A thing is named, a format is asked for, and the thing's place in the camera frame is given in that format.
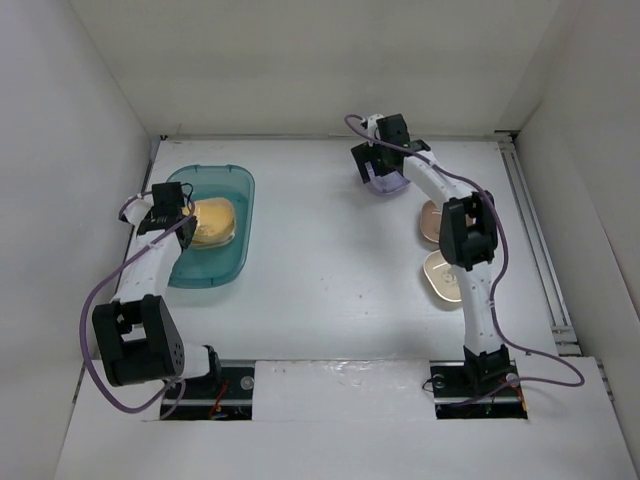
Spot purple plate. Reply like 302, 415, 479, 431
363, 170, 410, 195

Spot yellow plate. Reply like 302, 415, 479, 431
191, 197, 236, 249

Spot beige plate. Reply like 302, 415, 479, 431
421, 250, 462, 311

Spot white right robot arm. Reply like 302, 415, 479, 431
344, 114, 512, 407

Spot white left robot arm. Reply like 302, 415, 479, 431
92, 182, 223, 397

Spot teal plastic bin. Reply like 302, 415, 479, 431
168, 165, 255, 289

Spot brown plate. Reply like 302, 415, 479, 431
418, 200, 441, 246

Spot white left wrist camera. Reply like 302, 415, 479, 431
118, 192, 153, 227

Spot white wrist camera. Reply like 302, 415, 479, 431
118, 192, 153, 227
361, 114, 383, 147

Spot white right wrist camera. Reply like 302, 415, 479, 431
361, 114, 383, 147

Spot aluminium rail right edge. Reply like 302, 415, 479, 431
496, 131, 583, 357

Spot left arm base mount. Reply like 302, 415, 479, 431
159, 362, 255, 421

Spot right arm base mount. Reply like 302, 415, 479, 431
422, 361, 528, 420

